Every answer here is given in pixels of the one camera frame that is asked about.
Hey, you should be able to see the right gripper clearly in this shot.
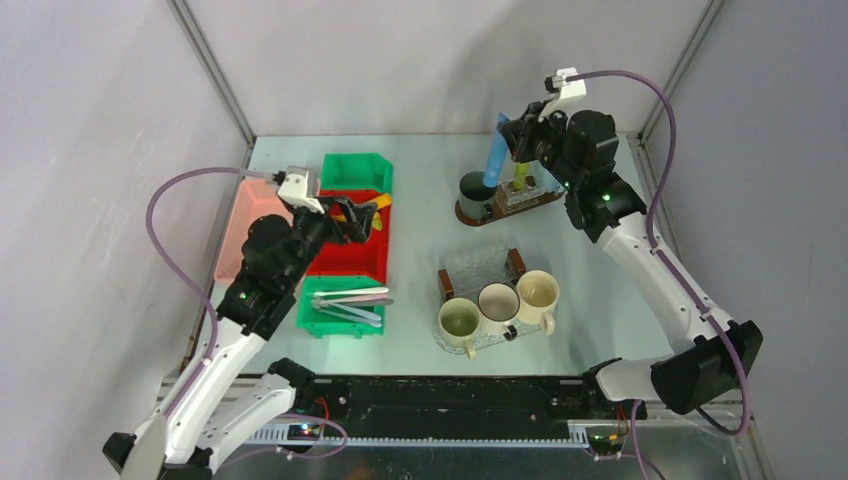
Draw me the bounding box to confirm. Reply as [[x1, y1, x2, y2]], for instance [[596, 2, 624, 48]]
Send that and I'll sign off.
[[501, 100, 580, 191]]

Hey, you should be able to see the white toothbrush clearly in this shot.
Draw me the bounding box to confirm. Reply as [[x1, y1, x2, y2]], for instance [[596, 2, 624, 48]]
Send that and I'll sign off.
[[313, 286, 389, 298]]

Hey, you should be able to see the green mug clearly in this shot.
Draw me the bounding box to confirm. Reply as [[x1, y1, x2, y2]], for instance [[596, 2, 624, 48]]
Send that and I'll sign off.
[[438, 298, 481, 359]]

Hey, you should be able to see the black mug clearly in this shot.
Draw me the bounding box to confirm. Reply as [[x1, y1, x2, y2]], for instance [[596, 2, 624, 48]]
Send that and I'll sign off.
[[458, 171, 496, 222]]

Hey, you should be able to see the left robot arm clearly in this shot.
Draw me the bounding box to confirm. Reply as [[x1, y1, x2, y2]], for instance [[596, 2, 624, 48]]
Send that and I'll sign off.
[[103, 196, 378, 479]]

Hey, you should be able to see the green bin at back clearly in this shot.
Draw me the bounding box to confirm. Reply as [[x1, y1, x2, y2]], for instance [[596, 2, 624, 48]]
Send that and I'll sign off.
[[321, 153, 394, 194]]

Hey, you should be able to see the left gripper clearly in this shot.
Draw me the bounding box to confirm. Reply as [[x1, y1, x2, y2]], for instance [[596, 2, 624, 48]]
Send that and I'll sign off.
[[280, 194, 376, 290]]

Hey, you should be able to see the cream mug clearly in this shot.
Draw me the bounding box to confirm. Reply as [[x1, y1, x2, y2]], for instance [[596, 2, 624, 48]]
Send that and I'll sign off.
[[516, 270, 560, 335]]

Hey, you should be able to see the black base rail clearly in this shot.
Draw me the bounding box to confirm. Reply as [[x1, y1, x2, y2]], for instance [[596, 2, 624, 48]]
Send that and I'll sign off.
[[285, 372, 633, 444]]

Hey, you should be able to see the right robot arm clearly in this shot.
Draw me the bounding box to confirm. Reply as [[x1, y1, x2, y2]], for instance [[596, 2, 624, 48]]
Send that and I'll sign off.
[[497, 102, 763, 418]]

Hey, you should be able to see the green bin with toothbrushes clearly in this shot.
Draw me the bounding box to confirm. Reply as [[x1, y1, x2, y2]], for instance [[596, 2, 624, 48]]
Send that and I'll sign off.
[[296, 276, 384, 338]]

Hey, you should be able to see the pink perforated basket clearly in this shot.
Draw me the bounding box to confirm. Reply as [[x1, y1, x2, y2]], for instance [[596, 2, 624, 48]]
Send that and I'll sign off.
[[214, 178, 293, 285]]

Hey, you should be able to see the brown wooden oval tray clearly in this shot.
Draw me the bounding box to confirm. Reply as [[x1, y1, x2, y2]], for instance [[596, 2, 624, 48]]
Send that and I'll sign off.
[[454, 191, 565, 227]]

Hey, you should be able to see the light blue mug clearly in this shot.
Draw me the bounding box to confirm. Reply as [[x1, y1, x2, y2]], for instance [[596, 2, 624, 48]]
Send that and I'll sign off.
[[534, 162, 566, 195]]

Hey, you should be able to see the white ribbed mug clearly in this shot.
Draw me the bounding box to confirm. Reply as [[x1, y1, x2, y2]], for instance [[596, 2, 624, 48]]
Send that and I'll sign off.
[[477, 283, 521, 341]]

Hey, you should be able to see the clear holder with brown ends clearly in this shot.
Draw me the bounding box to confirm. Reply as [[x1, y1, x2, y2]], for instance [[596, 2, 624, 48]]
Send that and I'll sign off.
[[437, 248, 527, 302]]

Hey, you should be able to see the clear acrylic holder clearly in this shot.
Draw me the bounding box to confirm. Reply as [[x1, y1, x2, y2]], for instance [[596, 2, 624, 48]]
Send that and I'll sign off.
[[495, 176, 545, 216]]

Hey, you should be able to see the red plastic bin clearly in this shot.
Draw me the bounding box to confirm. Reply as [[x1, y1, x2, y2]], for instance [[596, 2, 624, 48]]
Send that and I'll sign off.
[[307, 205, 392, 283]]

